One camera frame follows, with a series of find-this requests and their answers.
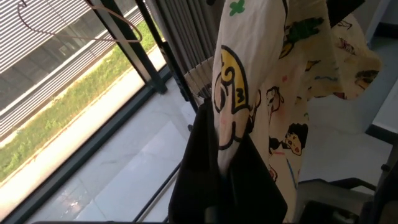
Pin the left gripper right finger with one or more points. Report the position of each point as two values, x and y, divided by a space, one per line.
258 189

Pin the pink clothes hanger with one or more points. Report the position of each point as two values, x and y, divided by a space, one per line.
77 37

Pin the cream printed garment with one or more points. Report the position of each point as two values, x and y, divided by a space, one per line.
273 77

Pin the window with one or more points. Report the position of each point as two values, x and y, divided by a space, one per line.
77 93

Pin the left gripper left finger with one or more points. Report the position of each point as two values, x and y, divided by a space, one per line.
196 180

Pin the grey curtain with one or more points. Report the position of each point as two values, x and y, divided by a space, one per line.
192 31

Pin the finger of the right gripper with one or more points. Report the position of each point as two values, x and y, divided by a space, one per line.
340 9

